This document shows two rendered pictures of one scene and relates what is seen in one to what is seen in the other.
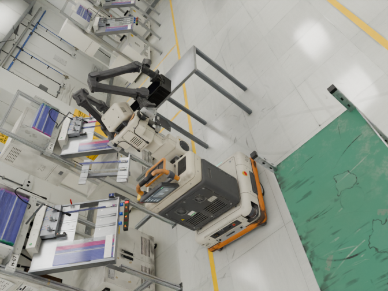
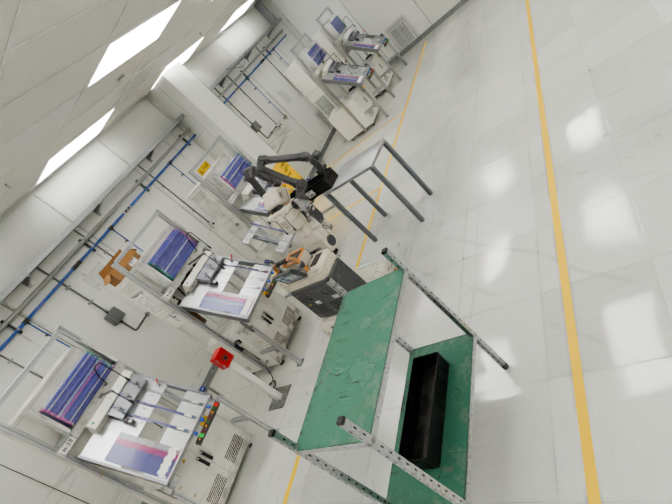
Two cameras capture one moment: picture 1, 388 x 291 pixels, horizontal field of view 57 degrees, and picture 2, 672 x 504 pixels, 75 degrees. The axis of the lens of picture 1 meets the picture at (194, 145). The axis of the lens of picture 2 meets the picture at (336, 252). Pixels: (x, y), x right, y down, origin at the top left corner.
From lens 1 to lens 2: 1.15 m
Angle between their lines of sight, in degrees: 15
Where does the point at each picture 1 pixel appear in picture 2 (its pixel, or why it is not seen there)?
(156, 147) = (303, 234)
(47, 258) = (197, 299)
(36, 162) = (217, 209)
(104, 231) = (249, 291)
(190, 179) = (317, 274)
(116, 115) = (273, 198)
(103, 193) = (271, 253)
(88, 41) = (313, 86)
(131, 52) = (355, 108)
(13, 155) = (199, 197)
